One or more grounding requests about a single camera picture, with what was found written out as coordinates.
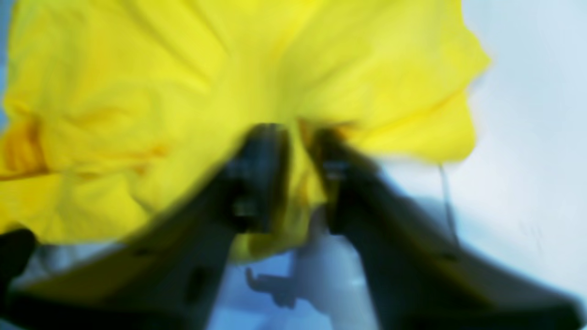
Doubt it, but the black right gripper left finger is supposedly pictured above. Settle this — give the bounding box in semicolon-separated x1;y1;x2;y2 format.
4;124;289;330

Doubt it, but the yellow orange t-shirt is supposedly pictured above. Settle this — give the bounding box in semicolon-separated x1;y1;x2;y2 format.
0;0;490;262

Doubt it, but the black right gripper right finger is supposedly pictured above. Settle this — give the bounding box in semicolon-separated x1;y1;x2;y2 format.
311;130;586;330

